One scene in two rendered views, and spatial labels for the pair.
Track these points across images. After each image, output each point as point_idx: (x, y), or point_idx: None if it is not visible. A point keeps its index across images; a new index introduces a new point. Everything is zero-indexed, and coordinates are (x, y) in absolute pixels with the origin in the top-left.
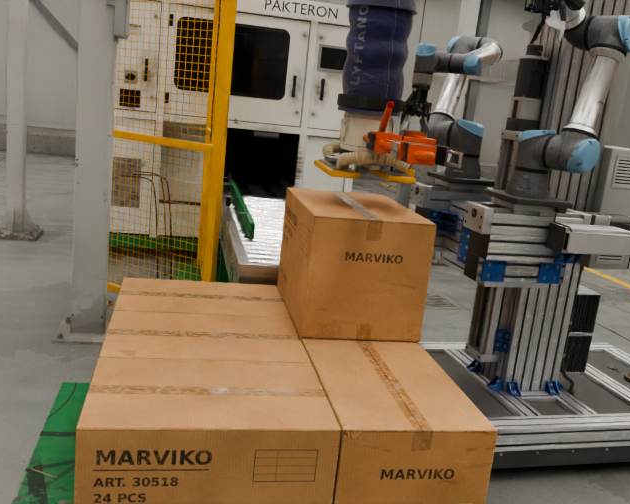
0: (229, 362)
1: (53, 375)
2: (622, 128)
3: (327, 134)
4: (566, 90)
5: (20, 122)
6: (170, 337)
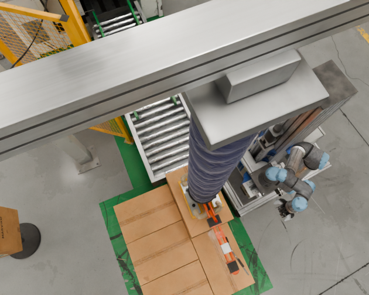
0: (176, 271)
1: (92, 199)
2: None
3: None
4: (290, 143)
5: None
6: (153, 260)
